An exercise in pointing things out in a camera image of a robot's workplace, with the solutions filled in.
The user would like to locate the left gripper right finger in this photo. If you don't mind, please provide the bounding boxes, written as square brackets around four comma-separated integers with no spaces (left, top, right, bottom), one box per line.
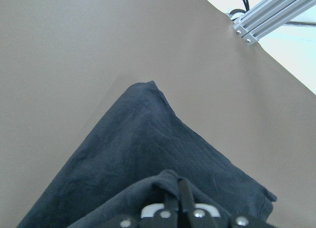
[178,179,220,228]

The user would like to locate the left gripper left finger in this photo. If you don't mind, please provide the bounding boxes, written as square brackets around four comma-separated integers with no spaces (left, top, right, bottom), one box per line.
[140,192,178,228]

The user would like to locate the black graphic t-shirt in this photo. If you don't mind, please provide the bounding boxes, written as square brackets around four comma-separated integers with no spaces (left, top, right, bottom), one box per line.
[19,81,276,228]

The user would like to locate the aluminium frame post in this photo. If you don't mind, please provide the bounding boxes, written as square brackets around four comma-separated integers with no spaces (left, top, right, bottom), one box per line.
[233,0,316,45]

